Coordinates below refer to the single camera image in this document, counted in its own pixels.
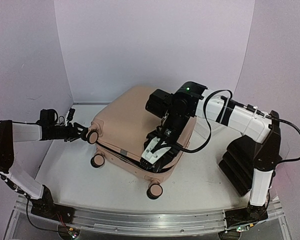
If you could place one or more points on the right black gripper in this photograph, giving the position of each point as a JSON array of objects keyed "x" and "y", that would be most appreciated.
[{"x": 170, "y": 156}]

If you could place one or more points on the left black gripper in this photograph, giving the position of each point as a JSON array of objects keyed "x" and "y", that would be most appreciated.
[{"x": 72, "y": 134}]

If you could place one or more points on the pink hard-shell suitcase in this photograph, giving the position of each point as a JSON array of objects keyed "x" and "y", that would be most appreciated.
[{"x": 121, "y": 131}]

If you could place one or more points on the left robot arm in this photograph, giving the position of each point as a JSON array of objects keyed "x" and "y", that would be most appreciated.
[{"x": 12, "y": 132}]

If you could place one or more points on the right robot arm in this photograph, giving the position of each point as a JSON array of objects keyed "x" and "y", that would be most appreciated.
[{"x": 260, "y": 126}]

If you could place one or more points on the white plastic mesh basket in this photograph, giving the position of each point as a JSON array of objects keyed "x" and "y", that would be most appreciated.
[{"x": 202, "y": 130}]

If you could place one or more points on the black pink tiered rack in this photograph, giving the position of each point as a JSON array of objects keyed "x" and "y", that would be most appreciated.
[{"x": 238, "y": 163}]

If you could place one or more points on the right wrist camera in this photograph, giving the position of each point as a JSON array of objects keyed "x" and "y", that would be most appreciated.
[{"x": 153, "y": 152}]

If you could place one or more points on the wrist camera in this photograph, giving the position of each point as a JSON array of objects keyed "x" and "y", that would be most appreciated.
[
  {"x": 69, "y": 116},
  {"x": 153, "y": 152}
]

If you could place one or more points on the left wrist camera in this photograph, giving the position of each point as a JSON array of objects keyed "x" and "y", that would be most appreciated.
[{"x": 69, "y": 116}]

